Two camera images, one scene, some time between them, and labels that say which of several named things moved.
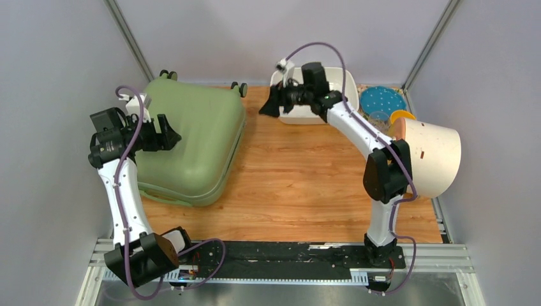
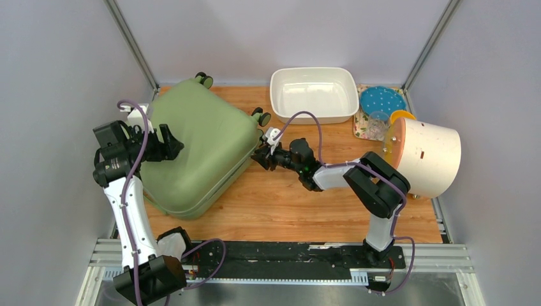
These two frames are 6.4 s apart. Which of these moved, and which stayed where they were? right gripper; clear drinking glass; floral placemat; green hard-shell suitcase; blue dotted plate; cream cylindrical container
Moved: green hard-shell suitcase; right gripper
Stayed: clear drinking glass; blue dotted plate; cream cylindrical container; floral placemat
